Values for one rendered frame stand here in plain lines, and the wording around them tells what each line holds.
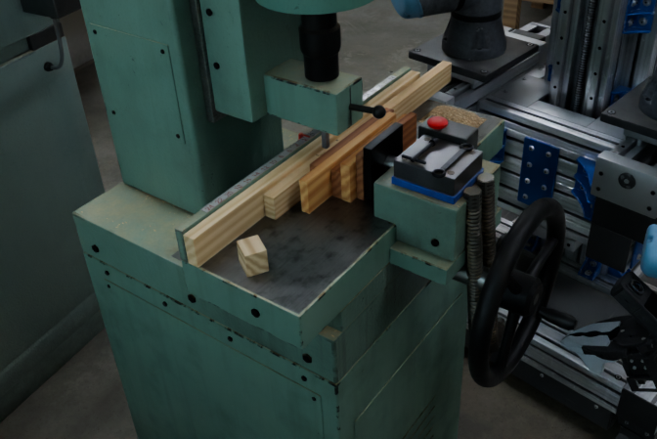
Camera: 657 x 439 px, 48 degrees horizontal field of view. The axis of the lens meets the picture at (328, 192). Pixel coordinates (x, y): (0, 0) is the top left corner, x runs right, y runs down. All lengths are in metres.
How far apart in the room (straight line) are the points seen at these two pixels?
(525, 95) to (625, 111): 0.31
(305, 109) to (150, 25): 0.26
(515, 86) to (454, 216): 0.90
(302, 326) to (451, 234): 0.24
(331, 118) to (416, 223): 0.19
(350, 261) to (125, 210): 0.50
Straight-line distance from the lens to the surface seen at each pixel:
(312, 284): 0.99
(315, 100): 1.10
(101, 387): 2.19
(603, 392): 1.88
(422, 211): 1.05
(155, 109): 1.24
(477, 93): 1.80
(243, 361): 1.24
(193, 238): 1.01
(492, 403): 2.04
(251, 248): 1.00
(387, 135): 1.11
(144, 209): 1.36
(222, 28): 1.12
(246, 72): 1.12
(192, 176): 1.26
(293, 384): 1.18
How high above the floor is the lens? 1.55
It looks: 34 degrees down
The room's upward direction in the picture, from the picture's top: 3 degrees counter-clockwise
